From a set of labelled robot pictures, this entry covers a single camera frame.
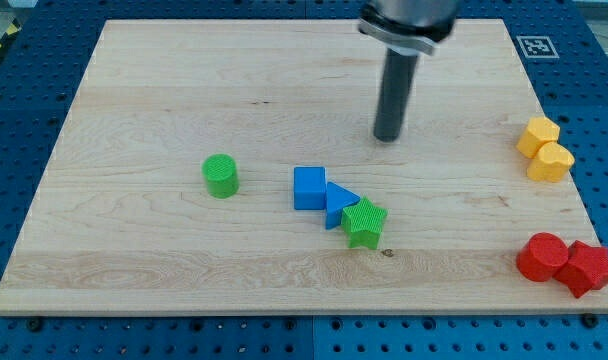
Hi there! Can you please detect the red cylinder block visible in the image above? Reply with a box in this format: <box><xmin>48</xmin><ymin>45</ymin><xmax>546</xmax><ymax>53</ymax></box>
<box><xmin>516</xmin><ymin>232</ymin><xmax>569</xmax><ymax>282</ymax></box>

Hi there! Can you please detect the light wooden board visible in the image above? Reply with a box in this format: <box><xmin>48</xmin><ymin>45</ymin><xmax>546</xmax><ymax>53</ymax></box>
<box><xmin>0</xmin><ymin>19</ymin><xmax>608</xmax><ymax>317</ymax></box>

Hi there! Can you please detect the black board clamp bolt right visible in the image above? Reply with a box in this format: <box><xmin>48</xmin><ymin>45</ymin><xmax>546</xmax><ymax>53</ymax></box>
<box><xmin>581</xmin><ymin>313</ymin><xmax>599</xmax><ymax>329</ymax></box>

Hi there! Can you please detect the black board clamp bolt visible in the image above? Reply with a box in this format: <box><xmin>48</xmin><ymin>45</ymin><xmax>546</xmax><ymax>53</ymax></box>
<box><xmin>581</xmin><ymin>313</ymin><xmax>599</xmax><ymax>329</ymax></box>
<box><xmin>25</xmin><ymin>317</ymin><xmax>43</xmax><ymax>333</ymax></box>

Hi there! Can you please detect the blue cube block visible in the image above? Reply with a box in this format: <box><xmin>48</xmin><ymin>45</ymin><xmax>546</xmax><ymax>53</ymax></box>
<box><xmin>293</xmin><ymin>167</ymin><xmax>327</xmax><ymax>210</ymax></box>

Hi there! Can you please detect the red star block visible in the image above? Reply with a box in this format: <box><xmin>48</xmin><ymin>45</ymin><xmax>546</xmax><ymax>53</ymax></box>
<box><xmin>553</xmin><ymin>240</ymin><xmax>608</xmax><ymax>298</ymax></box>

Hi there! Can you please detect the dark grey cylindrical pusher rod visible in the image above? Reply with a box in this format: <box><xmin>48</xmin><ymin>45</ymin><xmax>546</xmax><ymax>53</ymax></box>
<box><xmin>373</xmin><ymin>49</ymin><xmax>418</xmax><ymax>142</ymax></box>

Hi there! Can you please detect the green star block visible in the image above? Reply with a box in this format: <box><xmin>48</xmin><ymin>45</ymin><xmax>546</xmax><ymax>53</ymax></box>
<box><xmin>340</xmin><ymin>197</ymin><xmax>388</xmax><ymax>250</ymax></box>

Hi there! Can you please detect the green cylinder block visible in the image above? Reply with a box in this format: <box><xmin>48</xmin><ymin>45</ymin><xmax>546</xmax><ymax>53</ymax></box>
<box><xmin>202</xmin><ymin>154</ymin><xmax>239</xmax><ymax>199</ymax></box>

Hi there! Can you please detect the black board clamp bolt left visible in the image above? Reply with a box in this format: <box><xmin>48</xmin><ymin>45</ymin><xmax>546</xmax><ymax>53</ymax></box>
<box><xmin>25</xmin><ymin>317</ymin><xmax>43</xmax><ymax>333</ymax></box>

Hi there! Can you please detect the blue triangle block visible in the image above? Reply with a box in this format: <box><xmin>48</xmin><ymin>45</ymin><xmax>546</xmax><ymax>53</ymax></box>
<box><xmin>325</xmin><ymin>182</ymin><xmax>360</xmax><ymax>230</ymax></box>

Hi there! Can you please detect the white fiducial marker tag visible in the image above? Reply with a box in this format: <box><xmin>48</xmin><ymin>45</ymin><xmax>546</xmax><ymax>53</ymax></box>
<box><xmin>516</xmin><ymin>35</ymin><xmax>559</xmax><ymax>59</ymax></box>

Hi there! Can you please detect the yellow heart block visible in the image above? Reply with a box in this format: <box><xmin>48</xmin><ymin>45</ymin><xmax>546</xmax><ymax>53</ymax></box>
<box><xmin>526</xmin><ymin>142</ymin><xmax>575</xmax><ymax>183</ymax></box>

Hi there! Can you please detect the yellow pentagon block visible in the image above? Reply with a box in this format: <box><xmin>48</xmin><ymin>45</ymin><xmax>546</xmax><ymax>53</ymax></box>
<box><xmin>516</xmin><ymin>116</ymin><xmax>560</xmax><ymax>159</ymax></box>

